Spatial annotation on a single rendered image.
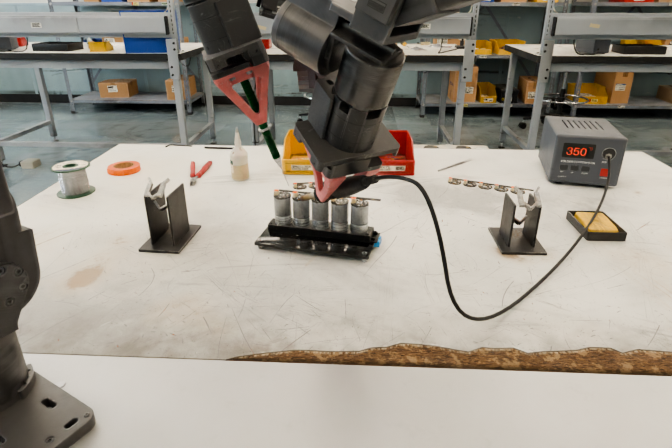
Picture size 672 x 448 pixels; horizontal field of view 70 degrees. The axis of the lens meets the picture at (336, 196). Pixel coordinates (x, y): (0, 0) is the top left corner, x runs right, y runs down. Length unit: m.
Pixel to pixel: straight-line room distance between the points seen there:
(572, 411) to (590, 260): 0.28
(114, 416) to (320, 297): 0.24
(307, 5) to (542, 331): 0.40
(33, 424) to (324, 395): 0.23
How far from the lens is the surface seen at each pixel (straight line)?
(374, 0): 0.41
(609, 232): 0.78
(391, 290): 0.58
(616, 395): 0.52
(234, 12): 0.57
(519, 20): 5.23
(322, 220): 0.66
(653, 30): 3.30
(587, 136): 0.95
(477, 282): 0.62
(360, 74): 0.44
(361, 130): 0.48
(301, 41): 0.47
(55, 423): 0.48
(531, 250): 0.70
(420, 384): 0.47
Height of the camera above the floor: 1.07
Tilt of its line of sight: 23 degrees down
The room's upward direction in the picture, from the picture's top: straight up
